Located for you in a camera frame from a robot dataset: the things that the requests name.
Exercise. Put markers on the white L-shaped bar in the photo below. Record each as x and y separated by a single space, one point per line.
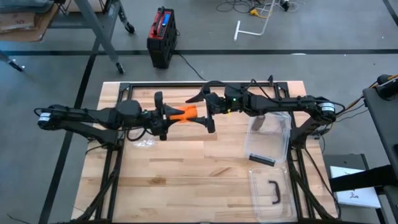
237 31

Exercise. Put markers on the white paper sheet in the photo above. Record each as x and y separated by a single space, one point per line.
357 197

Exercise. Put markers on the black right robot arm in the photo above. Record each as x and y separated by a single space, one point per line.
280 104

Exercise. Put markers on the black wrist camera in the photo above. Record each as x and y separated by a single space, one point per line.
150 119
222 104

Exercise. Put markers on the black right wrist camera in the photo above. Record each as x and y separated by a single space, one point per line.
222 104

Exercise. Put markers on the clear plastic bin lid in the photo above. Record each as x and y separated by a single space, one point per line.
258 193

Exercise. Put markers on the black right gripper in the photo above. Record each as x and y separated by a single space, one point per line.
211 124

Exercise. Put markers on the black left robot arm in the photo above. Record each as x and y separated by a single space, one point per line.
77 113

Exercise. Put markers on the black chair base leg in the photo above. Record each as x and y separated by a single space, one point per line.
14 64

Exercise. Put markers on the clear plastic bag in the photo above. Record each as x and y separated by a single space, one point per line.
146 143

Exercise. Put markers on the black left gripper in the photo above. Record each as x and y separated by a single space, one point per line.
163 118

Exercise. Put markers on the dark grey floor box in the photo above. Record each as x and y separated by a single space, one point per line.
345 160

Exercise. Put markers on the clear plastic storage bin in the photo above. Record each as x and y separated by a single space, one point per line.
270 146

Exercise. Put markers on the black plastic clamp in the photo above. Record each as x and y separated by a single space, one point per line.
271 80

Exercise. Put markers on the orange cloth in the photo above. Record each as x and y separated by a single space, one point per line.
186 113

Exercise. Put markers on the wooden workbench with casters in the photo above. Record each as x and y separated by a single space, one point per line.
96 31

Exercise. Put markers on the black cylindrical device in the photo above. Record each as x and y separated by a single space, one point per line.
388 88

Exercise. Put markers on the cardboard box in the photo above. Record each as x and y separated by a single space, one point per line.
18 21

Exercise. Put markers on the red black battery box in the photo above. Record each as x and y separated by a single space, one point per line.
161 40

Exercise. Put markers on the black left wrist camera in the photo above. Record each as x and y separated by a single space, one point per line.
150 119

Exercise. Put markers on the beige elastic bandage roll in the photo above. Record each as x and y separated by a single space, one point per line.
257 123

